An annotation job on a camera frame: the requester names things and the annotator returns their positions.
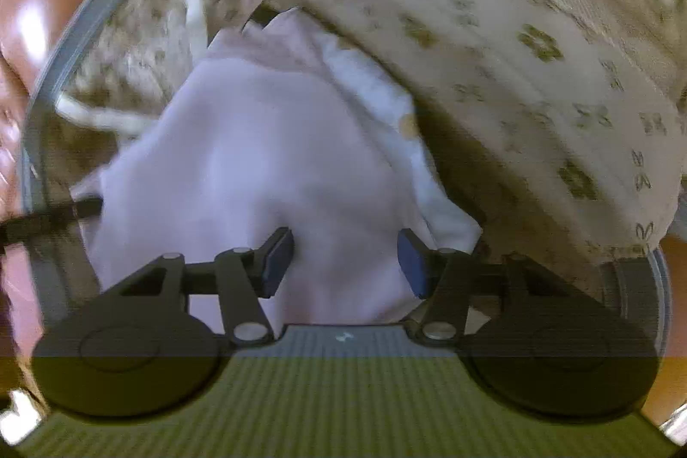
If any black strap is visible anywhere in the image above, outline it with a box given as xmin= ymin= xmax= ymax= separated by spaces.
xmin=0 ymin=199 xmax=104 ymax=244

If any white cloth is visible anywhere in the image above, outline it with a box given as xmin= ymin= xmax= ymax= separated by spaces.
xmin=244 ymin=7 xmax=483 ymax=256

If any white cord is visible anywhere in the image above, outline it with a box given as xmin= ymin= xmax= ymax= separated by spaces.
xmin=54 ymin=0 xmax=210 ymax=142

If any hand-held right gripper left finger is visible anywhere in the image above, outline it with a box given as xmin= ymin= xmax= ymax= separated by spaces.
xmin=101 ymin=227 xmax=296 ymax=347

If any floral fabric storage basket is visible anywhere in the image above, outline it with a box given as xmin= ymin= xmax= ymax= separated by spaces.
xmin=16 ymin=0 xmax=687 ymax=330

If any pale pink cloth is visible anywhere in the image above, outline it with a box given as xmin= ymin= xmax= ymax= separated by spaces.
xmin=70 ymin=27 xmax=430 ymax=330

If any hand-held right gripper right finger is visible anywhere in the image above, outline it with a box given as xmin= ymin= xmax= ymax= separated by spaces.
xmin=397 ymin=227 xmax=587 ymax=344

